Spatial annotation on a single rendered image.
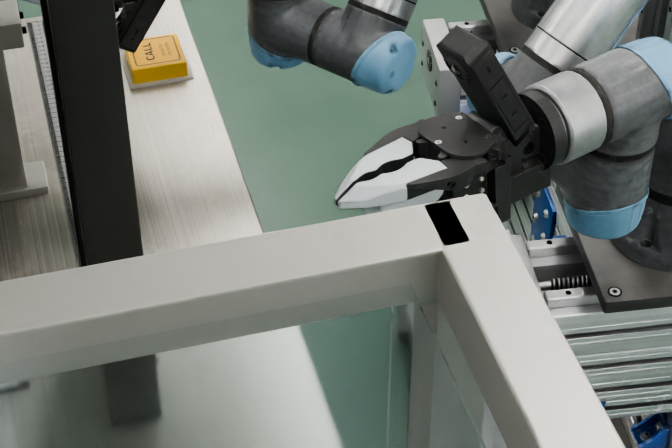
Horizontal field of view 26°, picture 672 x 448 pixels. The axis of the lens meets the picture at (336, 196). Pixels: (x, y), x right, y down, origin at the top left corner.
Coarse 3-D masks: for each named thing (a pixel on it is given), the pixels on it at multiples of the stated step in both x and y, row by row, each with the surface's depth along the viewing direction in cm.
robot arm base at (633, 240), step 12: (648, 204) 169; (660, 204) 167; (648, 216) 169; (660, 216) 168; (636, 228) 170; (648, 228) 170; (660, 228) 169; (612, 240) 175; (624, 240) 172; (636, 240) 171; (648, 240) 171; (660, 240) 169; (624, 252) 173; (636, 252) 171; (648, 252) 170; (660, 252) 170; (648, 264) 171; (660, 264) 171
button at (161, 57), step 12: (156, 36) 190; (168, 36) 190; (144, 48) 187; (156, 48) 187; (168, 48) 187; (180, 48) 188; (132, 60) 185; (144, 60) 185; (156, 60) 185; (168, 60) 185; (180, 60) 185; (132, 72) 184; (144, 72) 184; (156, 72) 185; (168, 72) 186; (180, 72) 186
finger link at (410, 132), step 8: (400, 128) 124; (408, 128) 124; (416, 128) 123; (384, 136) 123; (392, 136) 123; (400, 136) 123; (408, 136) 123; (416, 136) 122; (376, 144) 122; (384, 144) 122; (368, 152) 121
